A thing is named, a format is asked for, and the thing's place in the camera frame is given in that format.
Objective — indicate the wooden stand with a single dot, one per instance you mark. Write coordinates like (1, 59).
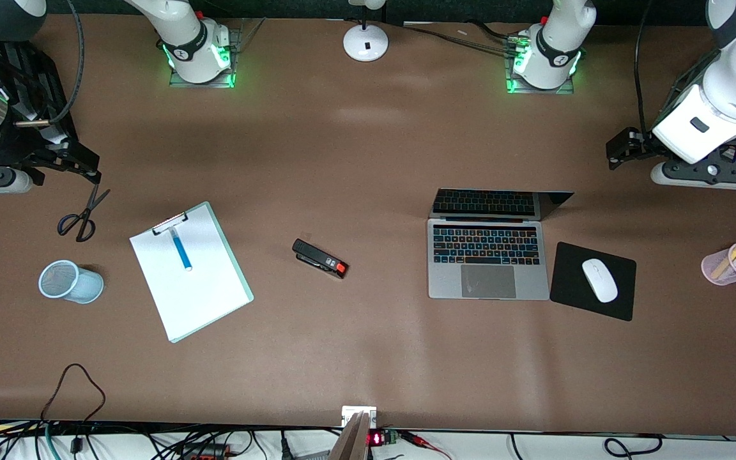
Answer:
(350, 441)

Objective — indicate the blue marker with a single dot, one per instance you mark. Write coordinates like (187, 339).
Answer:
(181, 249)

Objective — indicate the white computer mouse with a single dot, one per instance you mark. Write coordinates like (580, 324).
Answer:
(600, 281)

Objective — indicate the black scissors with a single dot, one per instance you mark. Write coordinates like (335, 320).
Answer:
(84, 220)

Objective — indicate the light blue mesh cup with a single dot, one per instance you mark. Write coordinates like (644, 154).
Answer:
(80, 285)

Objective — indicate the black stapler with red end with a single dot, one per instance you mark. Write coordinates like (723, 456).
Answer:
(317, 257)

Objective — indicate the silver laptop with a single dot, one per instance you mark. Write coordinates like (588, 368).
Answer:
(489, 281)

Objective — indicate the mint green clipboard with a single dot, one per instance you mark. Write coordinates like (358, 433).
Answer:
(240, 281)

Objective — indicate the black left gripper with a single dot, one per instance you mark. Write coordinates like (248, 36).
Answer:
(640, 145)

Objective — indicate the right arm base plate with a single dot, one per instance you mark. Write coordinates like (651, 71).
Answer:
(230, 80)

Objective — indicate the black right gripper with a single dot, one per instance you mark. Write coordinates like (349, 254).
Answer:
(22, 148)

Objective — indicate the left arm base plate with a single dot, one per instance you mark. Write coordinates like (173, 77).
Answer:
(515, 86)

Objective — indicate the red power strip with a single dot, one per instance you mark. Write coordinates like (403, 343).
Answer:
(205, 452)

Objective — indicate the black mouse pad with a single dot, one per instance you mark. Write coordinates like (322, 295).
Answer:
(569, 287)

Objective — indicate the black stacked paper tray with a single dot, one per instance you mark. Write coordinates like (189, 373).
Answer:
(29, 76)

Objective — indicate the small white box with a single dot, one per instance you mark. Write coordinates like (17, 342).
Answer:
(350, 412)

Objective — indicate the circuit board with red display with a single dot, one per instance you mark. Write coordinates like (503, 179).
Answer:
(382, 438)

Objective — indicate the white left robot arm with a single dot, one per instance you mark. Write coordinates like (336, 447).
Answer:
(735, 96)

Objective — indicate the white paper sheet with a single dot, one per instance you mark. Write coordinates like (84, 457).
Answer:
(195, 294)

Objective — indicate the pink mesh pen cup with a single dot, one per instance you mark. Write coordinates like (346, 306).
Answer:
(719, 271)

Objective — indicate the white lamp base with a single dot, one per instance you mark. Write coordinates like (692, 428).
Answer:
(365, 43)

